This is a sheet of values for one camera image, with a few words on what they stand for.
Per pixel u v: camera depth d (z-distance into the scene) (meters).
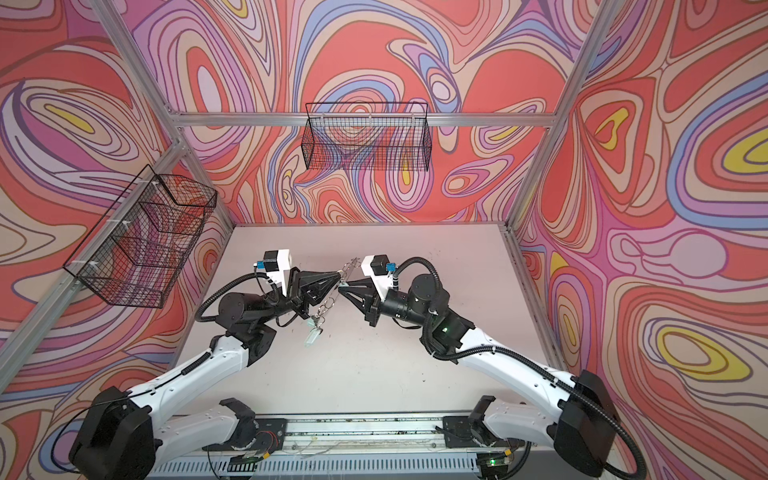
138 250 0.70
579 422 0.39
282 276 0.55
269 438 0.72
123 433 0.39
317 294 0.60
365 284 0.61
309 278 0.58
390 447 0.73
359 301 0.62
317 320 0.59
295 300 0.55
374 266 0.54
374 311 0.55
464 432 0.74
